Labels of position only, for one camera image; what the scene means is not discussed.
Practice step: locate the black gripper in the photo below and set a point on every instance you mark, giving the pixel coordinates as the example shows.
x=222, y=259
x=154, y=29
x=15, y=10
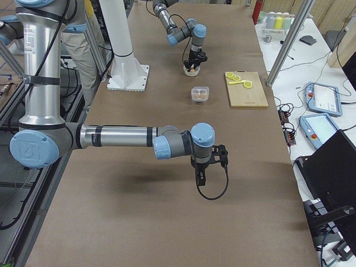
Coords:
x=202, y=168
x=193, y=54

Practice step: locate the clear plastic egg box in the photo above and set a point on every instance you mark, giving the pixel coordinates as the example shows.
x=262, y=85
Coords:
x=200, y=89

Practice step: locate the white bowl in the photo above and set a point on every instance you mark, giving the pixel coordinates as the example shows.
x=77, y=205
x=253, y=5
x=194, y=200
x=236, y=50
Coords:
x=191, y=74

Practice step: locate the yellow toy knife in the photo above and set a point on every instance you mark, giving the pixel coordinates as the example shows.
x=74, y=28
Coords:
x=236, y=82

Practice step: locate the wooden cutting board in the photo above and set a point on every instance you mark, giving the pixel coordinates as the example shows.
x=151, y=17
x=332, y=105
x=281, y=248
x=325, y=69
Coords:
x=241, y=97

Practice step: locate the lemon slice on knife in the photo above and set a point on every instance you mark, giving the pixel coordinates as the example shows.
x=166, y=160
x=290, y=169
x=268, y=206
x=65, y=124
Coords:
x=248, y=84

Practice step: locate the small metal cup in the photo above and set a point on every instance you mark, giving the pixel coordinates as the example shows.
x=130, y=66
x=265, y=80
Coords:
x=267, y=38

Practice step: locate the green bowl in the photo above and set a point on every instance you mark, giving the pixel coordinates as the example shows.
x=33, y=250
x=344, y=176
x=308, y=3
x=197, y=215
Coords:
x=262, y=15

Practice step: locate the grey cup on rack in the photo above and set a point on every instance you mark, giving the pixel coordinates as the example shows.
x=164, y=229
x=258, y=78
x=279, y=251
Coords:
x=270, y=21

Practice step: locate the yellow cup on rack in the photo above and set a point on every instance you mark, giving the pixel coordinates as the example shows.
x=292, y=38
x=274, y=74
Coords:
x=278, y=22

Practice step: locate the black power strip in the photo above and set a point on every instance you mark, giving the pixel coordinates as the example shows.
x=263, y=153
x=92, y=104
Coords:
x=287, y=128

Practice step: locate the light blue cup on rack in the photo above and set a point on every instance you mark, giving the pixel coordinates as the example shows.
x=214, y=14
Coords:
x=286, y=23

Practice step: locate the black square pad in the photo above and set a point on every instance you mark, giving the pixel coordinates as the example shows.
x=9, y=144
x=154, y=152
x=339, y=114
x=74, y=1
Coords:
x=308, y=40

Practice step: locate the person in beige clothes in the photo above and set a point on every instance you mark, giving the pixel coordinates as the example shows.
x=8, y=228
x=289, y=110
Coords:
x=79, y=50

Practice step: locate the lower blue teach pendant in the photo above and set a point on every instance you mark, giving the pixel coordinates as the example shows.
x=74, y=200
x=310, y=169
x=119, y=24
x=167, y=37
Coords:
x=318, y=128

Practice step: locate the blue teach pendant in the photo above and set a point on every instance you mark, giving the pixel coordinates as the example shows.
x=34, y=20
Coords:
x=323, y=98
x=318, y=128

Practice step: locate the black monitor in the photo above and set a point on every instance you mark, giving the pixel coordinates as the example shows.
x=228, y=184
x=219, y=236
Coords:
x=330, y=176

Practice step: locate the upper blue teach pendant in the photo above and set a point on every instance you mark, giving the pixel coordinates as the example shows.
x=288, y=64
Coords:
x=323, y=98

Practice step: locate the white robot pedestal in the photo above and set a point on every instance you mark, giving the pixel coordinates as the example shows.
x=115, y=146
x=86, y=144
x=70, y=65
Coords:
x=127, y=73

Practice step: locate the aluminium frame post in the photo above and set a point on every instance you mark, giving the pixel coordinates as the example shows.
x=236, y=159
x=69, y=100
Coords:
x=289, y=41

